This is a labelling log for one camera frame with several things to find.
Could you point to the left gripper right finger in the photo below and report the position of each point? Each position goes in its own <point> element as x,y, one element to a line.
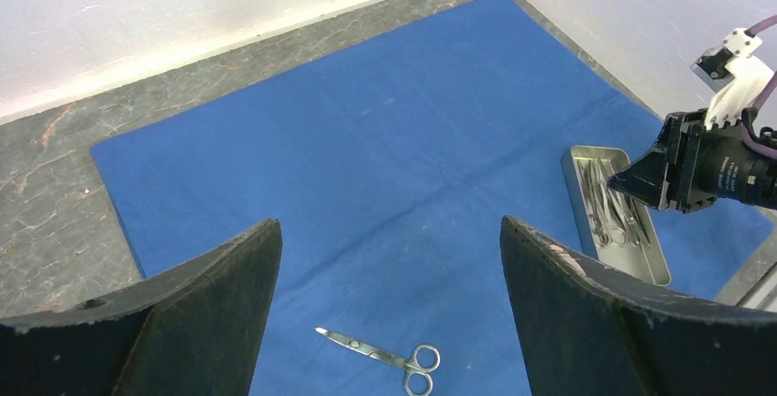
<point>588,329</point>

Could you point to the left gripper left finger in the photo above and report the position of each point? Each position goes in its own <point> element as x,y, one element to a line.
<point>195,329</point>

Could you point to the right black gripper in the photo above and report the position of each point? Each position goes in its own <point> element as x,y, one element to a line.
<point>696,166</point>

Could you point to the metal instrument tray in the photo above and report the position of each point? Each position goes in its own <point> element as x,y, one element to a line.
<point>648,263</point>

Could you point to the steel surgical scissors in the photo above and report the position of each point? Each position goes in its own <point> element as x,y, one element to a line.
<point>411,366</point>

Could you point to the blue surgical drape cloth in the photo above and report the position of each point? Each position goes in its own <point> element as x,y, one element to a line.
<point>389,165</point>

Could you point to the steel tweezers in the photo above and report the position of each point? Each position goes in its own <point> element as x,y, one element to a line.
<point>626,213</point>

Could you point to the steel forceps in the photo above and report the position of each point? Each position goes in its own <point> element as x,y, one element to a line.
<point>608,228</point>

